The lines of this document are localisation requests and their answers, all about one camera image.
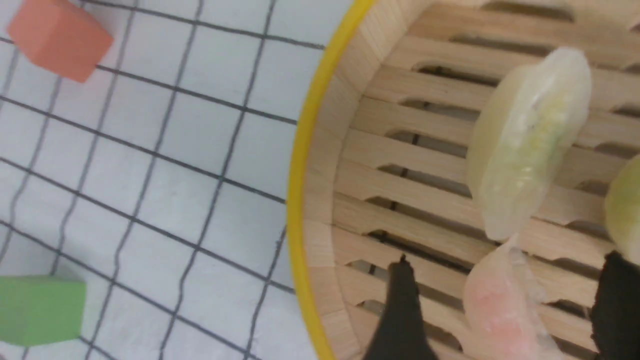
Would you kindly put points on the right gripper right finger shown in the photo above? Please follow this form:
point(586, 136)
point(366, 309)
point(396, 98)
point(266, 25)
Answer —
point(615, 315)

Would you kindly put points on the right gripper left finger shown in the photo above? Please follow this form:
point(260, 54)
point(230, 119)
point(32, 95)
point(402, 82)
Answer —
point(400, 333)

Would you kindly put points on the pink dumpling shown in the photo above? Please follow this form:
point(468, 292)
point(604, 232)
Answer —
point(501, 297)

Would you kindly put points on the pale green dumpling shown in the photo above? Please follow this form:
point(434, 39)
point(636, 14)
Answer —
point(519, 141)

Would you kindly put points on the bamboo steamer tray yellow rim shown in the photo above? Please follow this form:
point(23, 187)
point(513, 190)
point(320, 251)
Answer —
point(379, 164)

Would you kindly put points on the white grid tablecloth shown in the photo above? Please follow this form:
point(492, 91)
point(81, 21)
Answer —
point(161, 181)

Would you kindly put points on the green foam cube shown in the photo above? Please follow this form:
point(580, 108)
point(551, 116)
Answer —
point(36, 310)

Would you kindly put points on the orange foam cube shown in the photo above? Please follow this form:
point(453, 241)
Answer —
point(60, 37)

